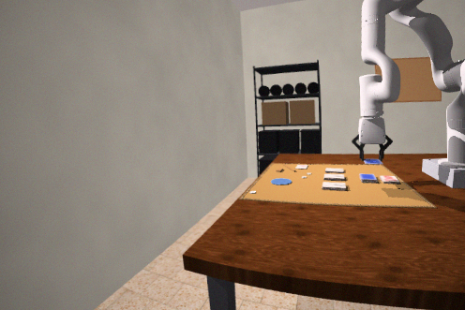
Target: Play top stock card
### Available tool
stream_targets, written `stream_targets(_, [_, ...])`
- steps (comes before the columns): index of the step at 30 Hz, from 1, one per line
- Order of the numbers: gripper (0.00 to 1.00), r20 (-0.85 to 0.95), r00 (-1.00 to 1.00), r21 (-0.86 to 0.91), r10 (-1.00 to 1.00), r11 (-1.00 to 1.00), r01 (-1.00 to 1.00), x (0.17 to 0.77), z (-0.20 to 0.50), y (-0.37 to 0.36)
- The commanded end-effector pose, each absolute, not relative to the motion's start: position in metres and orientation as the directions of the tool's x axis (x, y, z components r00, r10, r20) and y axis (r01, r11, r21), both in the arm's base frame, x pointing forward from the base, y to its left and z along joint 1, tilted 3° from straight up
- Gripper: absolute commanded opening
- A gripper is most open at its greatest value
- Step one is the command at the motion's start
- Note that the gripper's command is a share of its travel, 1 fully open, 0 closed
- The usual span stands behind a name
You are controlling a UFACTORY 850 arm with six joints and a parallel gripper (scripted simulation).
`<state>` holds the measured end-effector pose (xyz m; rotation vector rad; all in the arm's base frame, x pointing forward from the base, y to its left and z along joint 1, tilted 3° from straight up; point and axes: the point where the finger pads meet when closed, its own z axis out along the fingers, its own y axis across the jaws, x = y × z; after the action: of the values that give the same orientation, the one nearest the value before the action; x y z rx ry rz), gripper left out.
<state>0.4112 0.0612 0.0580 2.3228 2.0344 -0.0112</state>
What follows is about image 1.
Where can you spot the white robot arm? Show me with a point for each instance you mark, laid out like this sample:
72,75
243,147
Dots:
376,89

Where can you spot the blue playing card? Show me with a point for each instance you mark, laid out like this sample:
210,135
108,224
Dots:
373,162
367,177

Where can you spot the white playing card with red pips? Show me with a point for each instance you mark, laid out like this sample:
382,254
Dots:
390,179

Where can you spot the blue round disc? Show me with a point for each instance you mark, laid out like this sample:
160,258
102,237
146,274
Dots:
281,181

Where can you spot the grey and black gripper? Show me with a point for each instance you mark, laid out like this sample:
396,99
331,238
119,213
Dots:
372,131

